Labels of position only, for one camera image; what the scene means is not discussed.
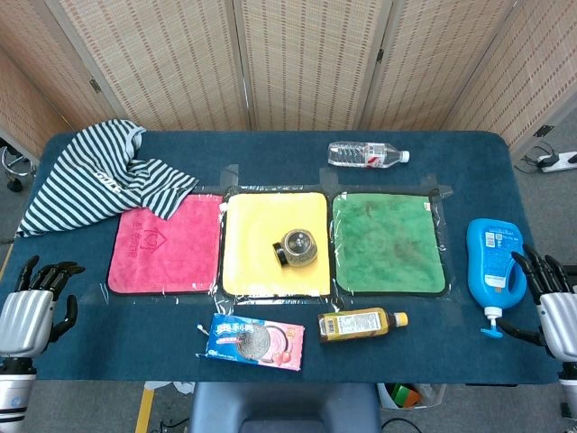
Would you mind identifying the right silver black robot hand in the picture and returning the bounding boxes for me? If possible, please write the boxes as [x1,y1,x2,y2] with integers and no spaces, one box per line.
[495,243,577,362]

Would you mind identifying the pink microfibre cloth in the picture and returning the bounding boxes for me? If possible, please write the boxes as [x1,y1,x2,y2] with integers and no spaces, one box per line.
[106,192,224,295]

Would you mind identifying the woven folding screen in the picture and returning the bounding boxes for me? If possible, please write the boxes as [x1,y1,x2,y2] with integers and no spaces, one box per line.
[0,0,577,157]

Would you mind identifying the yellow microfibre cloth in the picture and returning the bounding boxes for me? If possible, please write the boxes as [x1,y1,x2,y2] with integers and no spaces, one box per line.
[222,191,334,299]

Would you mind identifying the dark blue table cover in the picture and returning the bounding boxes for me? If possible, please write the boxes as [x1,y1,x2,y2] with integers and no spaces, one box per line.
[0,130,564,384]

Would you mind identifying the glass jar with black lid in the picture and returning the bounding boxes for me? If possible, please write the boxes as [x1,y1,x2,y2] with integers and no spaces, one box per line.
[271,228,319,271]

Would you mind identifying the chrome stool base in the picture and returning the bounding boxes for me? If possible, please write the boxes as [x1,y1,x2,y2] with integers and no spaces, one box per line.
[0,143,38,193]

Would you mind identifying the green microfibre cloth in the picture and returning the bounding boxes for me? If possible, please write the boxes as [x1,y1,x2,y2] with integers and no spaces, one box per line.
[331,191,447,297]

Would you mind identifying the Oreo cookie box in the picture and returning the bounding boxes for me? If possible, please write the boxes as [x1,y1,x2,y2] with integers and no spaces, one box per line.
[196,313,306,373]

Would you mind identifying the white power strip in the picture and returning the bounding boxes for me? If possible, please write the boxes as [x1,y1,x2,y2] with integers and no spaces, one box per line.
[537,152,577,174]

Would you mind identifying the clear plastic water bottle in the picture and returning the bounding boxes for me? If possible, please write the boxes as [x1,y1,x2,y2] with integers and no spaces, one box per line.
[327,141,411,170]

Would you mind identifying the plastic bag with coloured items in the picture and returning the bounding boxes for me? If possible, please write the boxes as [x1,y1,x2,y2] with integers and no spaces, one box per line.
[377,382,447,410]

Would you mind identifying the blue detergent pump bottle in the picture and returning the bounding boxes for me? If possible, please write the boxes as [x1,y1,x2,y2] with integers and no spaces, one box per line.
[465,217,528,339]

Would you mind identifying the crumpled white plastic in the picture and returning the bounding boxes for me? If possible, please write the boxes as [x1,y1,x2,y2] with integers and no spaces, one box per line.
[144,381,196,395]

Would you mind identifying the blue padded seat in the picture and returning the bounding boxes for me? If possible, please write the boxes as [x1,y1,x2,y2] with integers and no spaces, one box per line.
[188,382,382,433]

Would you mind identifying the tea bottle with yellow cap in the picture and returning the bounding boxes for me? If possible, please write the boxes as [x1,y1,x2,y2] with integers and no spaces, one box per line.
[317,307,409,345]

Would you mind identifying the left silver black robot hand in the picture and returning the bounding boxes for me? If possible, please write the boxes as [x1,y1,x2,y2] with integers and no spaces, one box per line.
[0,255,86,358]

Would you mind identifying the striped shirt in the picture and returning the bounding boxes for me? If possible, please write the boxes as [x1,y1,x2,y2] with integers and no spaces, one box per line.
[16,118,200,238]

